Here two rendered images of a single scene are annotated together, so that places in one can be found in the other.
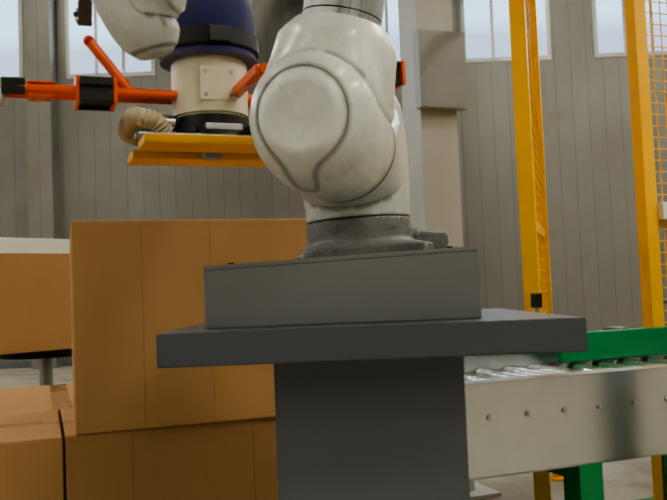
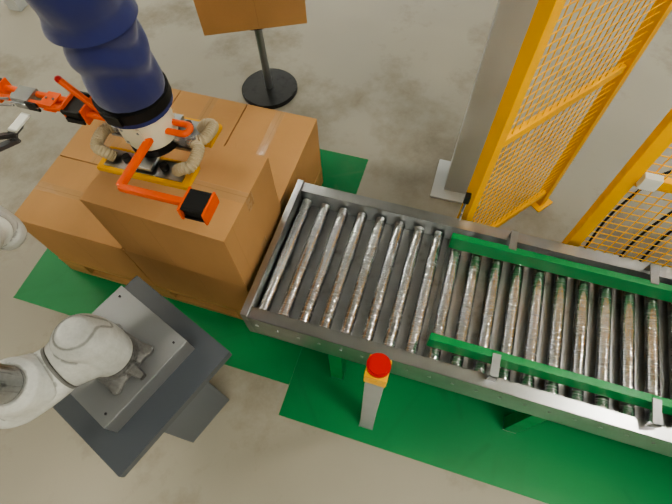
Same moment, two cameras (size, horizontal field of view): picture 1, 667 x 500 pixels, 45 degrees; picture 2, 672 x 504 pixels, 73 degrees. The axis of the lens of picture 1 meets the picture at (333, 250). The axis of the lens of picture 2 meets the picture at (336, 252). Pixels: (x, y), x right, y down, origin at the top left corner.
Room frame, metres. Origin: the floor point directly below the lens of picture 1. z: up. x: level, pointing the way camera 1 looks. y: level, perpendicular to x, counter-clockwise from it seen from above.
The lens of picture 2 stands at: (1.32, -0.90, 2.31)
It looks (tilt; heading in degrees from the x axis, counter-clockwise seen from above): 61 degrees down; 41
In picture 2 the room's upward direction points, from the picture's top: 3 degrees counter-clockwise
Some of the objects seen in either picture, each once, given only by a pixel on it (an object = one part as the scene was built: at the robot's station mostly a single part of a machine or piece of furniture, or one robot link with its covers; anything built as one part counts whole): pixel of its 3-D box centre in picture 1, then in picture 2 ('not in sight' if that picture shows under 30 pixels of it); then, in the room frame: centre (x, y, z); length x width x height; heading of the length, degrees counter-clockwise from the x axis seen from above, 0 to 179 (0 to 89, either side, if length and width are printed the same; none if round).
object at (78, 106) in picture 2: (94, 93); (80, 107); (1.69, 0.50, 1.23); 0.10 x 0.08 x 0.06; 21
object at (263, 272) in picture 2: not in sight; (275, 245); (1.90, -0.05, 0.58); 0.70 x 0.03 x 0.06; 20
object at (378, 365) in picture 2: not in sight; (378, 366); (1.63, -0.76, 1.02); 0.07 x 0.07 x 0.04
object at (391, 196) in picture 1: (350, 146); (88, 344); (1.17, -0.03, 1.00); 0.18 x 0.16 x 0.22; 168
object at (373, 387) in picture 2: not in sight; (371, 401); (1.63, -0.76, 0.50); 0.07 x 0.07 x 1.00; 20
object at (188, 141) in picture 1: (221, 137); (146, 164); (1.69, 0.23, 1.13); 0.34 x 0.10 x 0.05; 111
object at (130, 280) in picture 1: (213, 317); (191, 207); (1.78, 0.27, 0.74); 0.60 x 0.40 x 0.40; 109
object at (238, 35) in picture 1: (208, 49); (132, 94); (1.78, 0.26, 1.35); 0.23 x 0.23 x 0.04
